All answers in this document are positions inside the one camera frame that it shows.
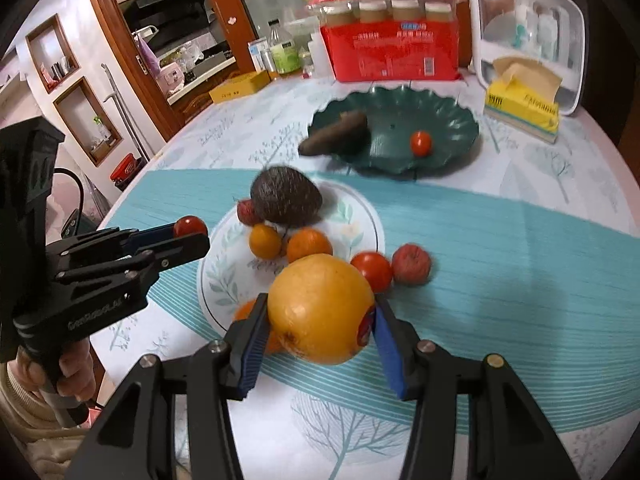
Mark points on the white-lidded jar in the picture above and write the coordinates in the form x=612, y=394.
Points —
x=407, y=11
x=374, y=12
x=341, y=16
x=440, y=14

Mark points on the small yellow orange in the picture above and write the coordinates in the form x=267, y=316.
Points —
x=265, y=241

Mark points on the dark overripe banana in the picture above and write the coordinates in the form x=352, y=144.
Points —
x=340, y=130

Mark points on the orange mandarin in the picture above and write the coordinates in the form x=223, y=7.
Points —
x=309, y=245
x=245, y=311

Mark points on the purple hanging cloth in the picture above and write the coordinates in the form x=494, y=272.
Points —
x=147, y=55

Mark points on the red cherry tomato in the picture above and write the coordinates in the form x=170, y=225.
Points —
x=190, y=225
x=420, y=143

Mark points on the dark green scalloped plate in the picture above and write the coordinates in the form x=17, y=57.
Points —
x=440, y=120

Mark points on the wall niche with plant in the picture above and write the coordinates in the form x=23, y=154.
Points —
x=90, y=125

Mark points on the metal pole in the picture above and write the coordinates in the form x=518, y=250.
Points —
x=125, y=110

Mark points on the red lychee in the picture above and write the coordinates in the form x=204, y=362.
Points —
x=246, y=211
x=411, y=264

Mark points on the yellow tissue box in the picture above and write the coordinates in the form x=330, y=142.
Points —
x=520, y=105

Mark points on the white carton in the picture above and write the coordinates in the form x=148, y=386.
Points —
x=259, y=55

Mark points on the white box with clear cover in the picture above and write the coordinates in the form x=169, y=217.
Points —
x=500, y=0

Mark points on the red basket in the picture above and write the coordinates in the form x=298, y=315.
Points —
x=125, y=167

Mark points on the dark brown avocado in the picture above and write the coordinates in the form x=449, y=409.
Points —
x=285, y=195

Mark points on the small wall niche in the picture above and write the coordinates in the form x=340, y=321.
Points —
x=52, y=55

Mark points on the small white plastic bottle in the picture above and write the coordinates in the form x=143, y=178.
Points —
x=316, y=60

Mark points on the flat yellow box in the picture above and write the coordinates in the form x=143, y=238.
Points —
x=237, y=89

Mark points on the green label bottle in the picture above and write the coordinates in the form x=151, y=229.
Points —
x=285, y=55

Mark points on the person's left forearm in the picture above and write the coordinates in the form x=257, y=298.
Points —
x=30, y=440

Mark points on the pink kitchen appliance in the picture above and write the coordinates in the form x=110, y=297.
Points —
x=170, y=80

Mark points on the person's left hand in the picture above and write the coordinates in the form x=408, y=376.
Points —
x=77, y=380

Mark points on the red pack of jars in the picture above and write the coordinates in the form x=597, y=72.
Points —
x=390, y=55

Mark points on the white and teal bottle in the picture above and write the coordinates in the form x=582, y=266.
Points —
x=526, y=30

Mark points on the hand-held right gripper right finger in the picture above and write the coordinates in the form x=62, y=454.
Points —
x=387, y=345

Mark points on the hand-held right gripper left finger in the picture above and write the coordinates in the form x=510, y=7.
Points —
x=255, y=342

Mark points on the white floral plate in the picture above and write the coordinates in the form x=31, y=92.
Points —
x=350, y=220

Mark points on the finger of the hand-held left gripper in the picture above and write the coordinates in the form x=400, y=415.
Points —
x=150, y=237
x=175, y=255

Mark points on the clear plastic bottle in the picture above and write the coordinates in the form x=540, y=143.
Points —
x=548, y=35

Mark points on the large yellow grapefruit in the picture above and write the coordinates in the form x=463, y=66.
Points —
x=320, y=305

